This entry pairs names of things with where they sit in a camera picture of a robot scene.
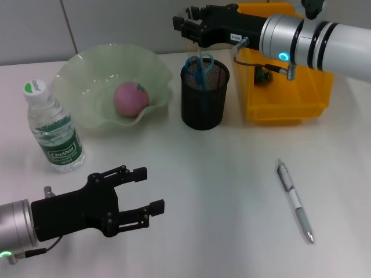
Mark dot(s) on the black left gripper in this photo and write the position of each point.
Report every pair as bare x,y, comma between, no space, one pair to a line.
72,211

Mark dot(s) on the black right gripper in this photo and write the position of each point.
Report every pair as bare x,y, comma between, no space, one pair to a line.
232,23

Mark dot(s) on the transparent plastic ruler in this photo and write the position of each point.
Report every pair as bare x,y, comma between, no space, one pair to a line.
194,50

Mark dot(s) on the light blue scissors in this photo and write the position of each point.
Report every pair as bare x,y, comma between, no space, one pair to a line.
200,68

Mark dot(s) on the green plastic wrapper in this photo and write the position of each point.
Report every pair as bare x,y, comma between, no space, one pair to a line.
262,75

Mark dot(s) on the pink toy peach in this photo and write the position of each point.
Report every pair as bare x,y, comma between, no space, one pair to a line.
130,100

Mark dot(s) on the clear green-label water bottle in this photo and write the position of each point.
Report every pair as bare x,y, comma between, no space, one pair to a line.
58,142

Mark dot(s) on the silver ballpoint pen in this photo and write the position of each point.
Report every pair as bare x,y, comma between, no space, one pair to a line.
295,199

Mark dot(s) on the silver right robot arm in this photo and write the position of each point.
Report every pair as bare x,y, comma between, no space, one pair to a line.
319,43

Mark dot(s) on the black mesh pen holder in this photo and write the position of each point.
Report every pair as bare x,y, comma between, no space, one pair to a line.
203,110

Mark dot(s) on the pale green wavy glass bowl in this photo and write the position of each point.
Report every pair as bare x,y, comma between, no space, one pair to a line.
95,69

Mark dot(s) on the yellow plastic bin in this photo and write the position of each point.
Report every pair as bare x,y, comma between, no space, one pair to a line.
290,98

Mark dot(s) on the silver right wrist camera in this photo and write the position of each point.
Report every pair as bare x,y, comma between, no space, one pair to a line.
313,7

